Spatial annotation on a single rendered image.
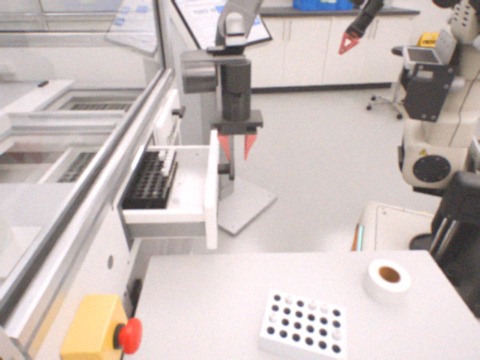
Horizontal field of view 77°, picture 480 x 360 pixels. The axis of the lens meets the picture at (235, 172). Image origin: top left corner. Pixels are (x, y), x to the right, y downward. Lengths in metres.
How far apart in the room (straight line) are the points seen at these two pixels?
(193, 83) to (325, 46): 3.41
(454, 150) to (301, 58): 2.89
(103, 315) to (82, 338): 0.03
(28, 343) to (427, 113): 1.01
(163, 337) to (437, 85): 0.91
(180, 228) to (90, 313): 0.21
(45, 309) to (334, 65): 3.85
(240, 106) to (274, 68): 3.21
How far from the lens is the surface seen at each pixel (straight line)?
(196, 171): 0.76
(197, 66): 0.55
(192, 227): 0.56
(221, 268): 0.62
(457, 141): 1.11
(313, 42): 3.84
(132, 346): 0.42
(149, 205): 0.61
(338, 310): 0.56
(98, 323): 0.42
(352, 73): 4.13
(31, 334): 0.37
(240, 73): 0.55
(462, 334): 0.66
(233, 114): 0.57
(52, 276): 0.38
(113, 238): 0.53
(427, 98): 1.03
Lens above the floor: 1.25
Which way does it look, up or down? 33 degrees down
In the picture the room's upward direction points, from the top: straight up
